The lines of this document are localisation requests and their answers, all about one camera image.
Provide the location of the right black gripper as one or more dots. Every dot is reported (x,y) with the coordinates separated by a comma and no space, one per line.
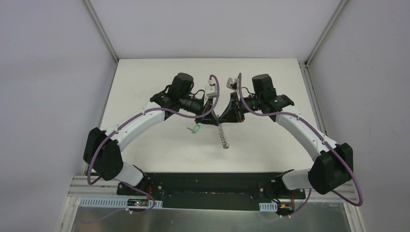
(239,108)

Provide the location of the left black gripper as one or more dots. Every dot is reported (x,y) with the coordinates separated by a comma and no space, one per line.
(206,110)

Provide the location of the green plastic key tag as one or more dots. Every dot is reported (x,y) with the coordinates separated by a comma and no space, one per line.
(195,129)

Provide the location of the silver key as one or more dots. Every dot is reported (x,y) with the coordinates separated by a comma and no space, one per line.
(190,129)

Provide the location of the metal disc with key rings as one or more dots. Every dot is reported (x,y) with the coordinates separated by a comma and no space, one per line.
(221,133)

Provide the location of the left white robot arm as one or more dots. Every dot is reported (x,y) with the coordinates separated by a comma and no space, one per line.
(104,147)

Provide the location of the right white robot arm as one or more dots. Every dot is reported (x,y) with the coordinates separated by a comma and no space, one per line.
(332,162)

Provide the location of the left controller board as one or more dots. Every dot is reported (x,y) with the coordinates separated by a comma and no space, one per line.
(138,203)

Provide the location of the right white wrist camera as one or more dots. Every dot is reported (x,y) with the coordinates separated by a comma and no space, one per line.
(232,84)

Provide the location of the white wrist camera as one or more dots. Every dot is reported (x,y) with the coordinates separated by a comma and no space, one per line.
(232,84)
(211,91)

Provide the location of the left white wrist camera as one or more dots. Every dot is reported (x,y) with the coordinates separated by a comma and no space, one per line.
(211,91)

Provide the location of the aluminium frame rail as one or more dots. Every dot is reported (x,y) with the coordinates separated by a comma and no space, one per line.
(100,29)

